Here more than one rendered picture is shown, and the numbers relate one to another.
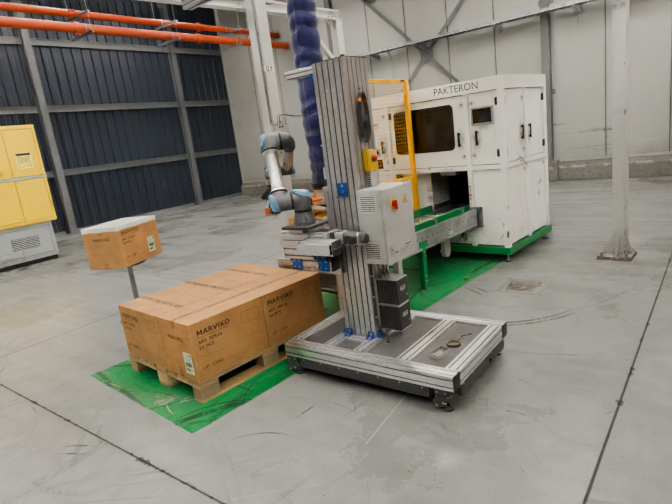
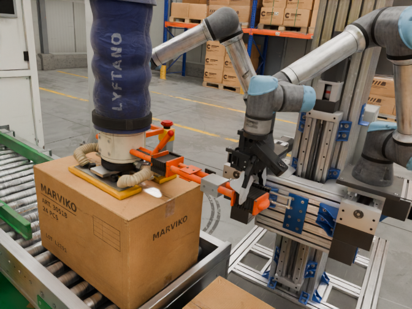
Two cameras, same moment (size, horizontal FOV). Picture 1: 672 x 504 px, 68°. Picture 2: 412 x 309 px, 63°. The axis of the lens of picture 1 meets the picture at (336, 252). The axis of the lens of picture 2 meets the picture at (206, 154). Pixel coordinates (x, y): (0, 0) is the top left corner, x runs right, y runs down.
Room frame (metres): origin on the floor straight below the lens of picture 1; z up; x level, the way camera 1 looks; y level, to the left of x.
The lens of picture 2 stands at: (4.10, 1.30, 1.54)
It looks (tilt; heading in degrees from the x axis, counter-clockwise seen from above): 21 degrees down; 262
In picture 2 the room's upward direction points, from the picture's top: 5 degrees clockwise
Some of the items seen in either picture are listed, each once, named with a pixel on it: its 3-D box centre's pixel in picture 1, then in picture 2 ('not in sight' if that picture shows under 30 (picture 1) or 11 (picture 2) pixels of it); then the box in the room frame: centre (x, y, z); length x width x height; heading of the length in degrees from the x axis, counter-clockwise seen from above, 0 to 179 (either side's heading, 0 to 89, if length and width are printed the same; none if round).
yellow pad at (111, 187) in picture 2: not in sight; (103, 175); (4.32, 0.09, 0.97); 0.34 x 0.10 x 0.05; 135
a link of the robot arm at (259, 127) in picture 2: not in sight; (256, 125); (3.84, 0.42, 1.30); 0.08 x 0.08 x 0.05
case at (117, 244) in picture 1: (123, 241); not in sight; (4.96, 2.10, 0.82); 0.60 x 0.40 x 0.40; 163
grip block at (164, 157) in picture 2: not in sight; (167, 163); (4.08, 0.20, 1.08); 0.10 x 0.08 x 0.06; 45
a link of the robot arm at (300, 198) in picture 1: (300, 199); (384, 138); (3.27, 0.19, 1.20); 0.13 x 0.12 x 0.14; 101
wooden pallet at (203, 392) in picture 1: (231, 344); not in sight; (3.74, 0.93, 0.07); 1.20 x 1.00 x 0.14; 136
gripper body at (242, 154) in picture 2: not in sight; (251, 151); (3.84, 0.42, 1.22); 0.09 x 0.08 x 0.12; 136
